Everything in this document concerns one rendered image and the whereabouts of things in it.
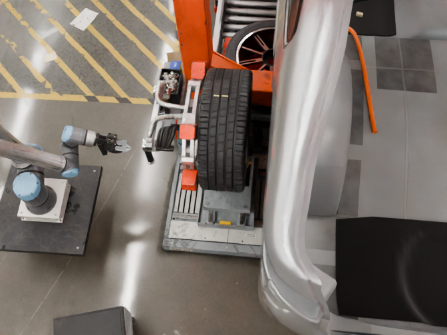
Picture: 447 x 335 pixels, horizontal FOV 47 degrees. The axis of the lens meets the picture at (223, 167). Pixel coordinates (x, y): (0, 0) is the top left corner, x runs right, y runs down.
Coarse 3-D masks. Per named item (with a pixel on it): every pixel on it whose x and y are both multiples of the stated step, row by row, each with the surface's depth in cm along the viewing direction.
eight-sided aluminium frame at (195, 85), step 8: (192, 80) 263; (200, 80) 264; (192, 88) 261; (200, 88) 262; (200, 96) 300; (184, 112) 253; (192, 112) 253; (184, 120) 252; (192, 120) 251; (184, 144) 255; (192, 144) 255; (184, 152) 257; (192, 152) 256; (184, 160) 258; (192, 160) 258; (184, 168) 265; (192, 168) 264
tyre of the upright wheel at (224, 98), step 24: (216, 72) 263; (240, 72) 265; (216, 96) 250; (240, 96) 249; (216, 120) 246; (240, 120) 246; (216, 144) 248; (240, 144) 247; (216, 168) 255; (240, 168) 252
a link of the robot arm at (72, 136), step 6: (66, 126) 279; (72, 126) 279; (66, 132) 276; (72, 132) 277; (78, 132) 279; (84, 132) 280; (66, 138) 277; (72, 138) 278; (78, 138) 279; (84, 138) 280; (72, 144) 282; (78, 144) 282; (84, 144) 282
